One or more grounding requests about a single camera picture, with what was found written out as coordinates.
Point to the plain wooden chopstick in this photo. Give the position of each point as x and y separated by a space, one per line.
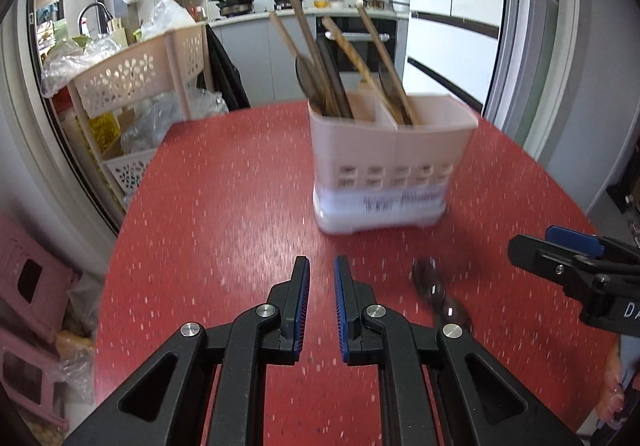
331 104

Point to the person's left hand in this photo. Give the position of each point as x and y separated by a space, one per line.
611 398

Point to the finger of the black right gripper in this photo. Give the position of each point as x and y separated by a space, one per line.
605 248
578 274

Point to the black built-in oven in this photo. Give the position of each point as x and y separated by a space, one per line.
356 33

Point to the pink plastic utensil holder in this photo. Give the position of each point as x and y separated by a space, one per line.
371 173

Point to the dark spoon on table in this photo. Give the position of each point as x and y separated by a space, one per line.
339 93
431 289

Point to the black jacket hanging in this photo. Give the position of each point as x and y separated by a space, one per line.
226 77

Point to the white refrigerator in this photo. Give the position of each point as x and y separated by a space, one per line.
452 48

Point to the pink perforated storage rack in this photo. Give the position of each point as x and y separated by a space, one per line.
107 84

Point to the pink plastic stool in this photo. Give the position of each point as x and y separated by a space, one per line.
35 286

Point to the dark metal spoon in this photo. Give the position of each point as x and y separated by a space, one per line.
308 82

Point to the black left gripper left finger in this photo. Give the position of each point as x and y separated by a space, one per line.
206 385

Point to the wooden chopstick left side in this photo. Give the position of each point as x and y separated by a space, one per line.
289 42

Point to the thin wooden chopstick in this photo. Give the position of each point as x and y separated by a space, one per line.
398 89

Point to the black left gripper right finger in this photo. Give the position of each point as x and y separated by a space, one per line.
437 385

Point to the patterned bamboo chopstick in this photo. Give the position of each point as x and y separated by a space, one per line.
362 68

